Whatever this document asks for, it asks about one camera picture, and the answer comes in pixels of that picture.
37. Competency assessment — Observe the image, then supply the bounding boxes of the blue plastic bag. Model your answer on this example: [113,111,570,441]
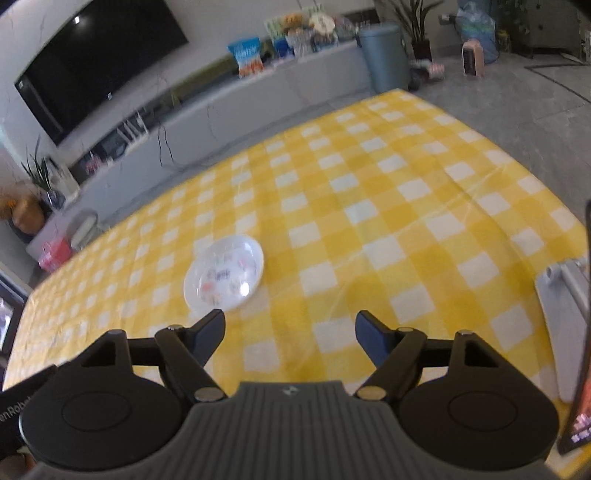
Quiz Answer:
[456,0,500,62]

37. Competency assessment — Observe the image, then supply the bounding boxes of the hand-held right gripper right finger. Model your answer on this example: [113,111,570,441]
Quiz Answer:
[355,310,502,401]

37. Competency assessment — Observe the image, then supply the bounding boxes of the white phone stand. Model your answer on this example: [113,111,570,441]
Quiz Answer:
[534,260,591,403]

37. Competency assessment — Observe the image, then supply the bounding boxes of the small printed white plate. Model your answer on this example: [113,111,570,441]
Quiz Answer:
[183,234,265,310]

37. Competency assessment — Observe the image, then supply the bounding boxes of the grey TV cabinet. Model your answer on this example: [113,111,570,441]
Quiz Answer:
[25,38,376,260]

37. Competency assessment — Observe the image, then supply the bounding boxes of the brown woven vase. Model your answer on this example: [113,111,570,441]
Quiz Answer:
[11,195,45,236]

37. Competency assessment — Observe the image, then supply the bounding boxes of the blue-grey trash bin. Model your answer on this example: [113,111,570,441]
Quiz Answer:
[357,23,412,94]

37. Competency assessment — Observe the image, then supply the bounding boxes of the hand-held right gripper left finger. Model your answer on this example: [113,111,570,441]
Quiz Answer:
[80,309,227,402]

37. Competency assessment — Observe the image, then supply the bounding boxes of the yellow checked tablecloth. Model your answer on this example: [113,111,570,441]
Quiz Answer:
[2,89,588,480]

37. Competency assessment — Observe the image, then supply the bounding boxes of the black cable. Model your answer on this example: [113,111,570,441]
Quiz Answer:
[156,121,186,170]

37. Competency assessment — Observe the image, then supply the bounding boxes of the dried yellow flowers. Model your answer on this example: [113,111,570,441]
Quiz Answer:
[0,186,25,219]

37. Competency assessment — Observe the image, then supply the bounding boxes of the green potted plant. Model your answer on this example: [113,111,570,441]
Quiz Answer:
[20,137,59,195]

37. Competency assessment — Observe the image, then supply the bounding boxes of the pink and white heater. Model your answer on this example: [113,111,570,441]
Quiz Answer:
[461,39,487,79]

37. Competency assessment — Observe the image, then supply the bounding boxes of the black television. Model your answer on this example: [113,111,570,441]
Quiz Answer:
[14,0,189,148]

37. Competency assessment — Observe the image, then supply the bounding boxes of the grey round stool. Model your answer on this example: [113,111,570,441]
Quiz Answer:
[69,209,100,250]

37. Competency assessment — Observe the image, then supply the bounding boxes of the grey drawer cabinet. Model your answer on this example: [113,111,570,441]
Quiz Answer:
[521,0,583,59]

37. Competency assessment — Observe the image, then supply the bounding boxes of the tall snake plant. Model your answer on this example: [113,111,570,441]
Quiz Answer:
[387,0,445,62]

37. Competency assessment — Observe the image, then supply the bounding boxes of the blue snack bag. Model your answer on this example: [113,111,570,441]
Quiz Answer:
[227,37,265,79]

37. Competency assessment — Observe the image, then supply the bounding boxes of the white picture board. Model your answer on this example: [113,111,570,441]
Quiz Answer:
[50,159,80,195]

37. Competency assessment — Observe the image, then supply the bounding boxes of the pink plastic box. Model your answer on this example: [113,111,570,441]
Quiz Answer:
[37,237,75,273]

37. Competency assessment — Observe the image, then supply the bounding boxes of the white router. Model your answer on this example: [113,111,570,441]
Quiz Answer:
[117,108,151,144]

